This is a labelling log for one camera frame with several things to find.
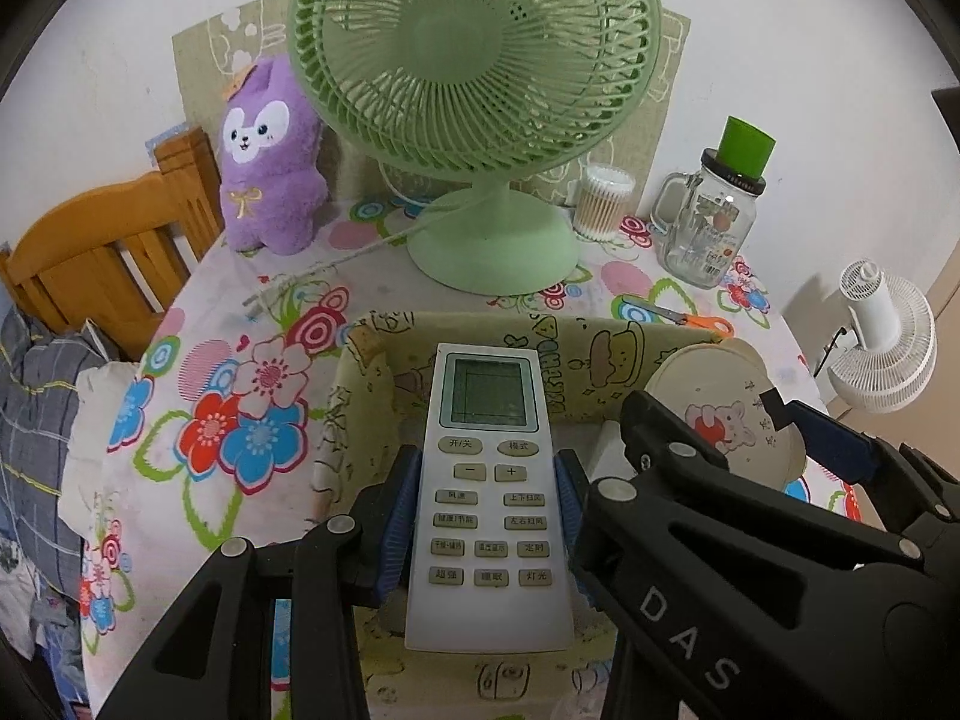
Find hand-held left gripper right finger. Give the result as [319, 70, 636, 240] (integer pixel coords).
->
[553, 450, 601, 616]

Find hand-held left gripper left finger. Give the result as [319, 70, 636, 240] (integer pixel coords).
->
[94, 444, 425, 720]

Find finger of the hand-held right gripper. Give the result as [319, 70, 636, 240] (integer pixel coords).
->
[579, 388, 893, 586]
[759, 386, 960, 578]

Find white remote control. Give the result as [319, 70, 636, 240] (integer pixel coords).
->
[405, 343, 575, 653]

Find round cream rabbit pocket mirror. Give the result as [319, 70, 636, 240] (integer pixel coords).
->
[646, 339, 807, 492]

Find yellow cartoon fabric storage box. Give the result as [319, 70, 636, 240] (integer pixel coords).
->
[311, 307, 743, 720]

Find floral tablecloth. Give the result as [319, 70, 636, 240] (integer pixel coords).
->
[79, 195, 863, 720]

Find glass jar mug green lid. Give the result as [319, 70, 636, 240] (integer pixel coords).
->
[651, 116, 779, 290]

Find cotton swab container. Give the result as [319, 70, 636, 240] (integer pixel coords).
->
[574, 163, 637, 242]

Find white pillow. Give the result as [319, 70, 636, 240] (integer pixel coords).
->
[56, 360, 143, 541]

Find purple plush toy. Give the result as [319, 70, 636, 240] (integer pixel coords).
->
[219, 56, 331, 256]

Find white patterned cloth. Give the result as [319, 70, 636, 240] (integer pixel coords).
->
[0, 540, 87, 691]

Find grey plaid blanket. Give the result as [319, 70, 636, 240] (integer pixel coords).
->
[0, 307, 121, 593]

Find green desk fan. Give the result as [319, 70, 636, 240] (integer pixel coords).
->
[287, 0, 665, 295]

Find light blue printed card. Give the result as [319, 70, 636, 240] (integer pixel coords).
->
[144, 120, 185, 162]

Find black fan power cable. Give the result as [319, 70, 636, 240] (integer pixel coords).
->
[814, 322, 852, 380]

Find white pedestal fan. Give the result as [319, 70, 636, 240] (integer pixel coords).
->
[814, 259, 940, 421]

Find orange handled scissors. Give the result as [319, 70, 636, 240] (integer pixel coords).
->
[621, 300, 734, 337]

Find white fan power cable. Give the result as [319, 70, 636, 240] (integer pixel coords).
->
[241, 161, 451, 320]

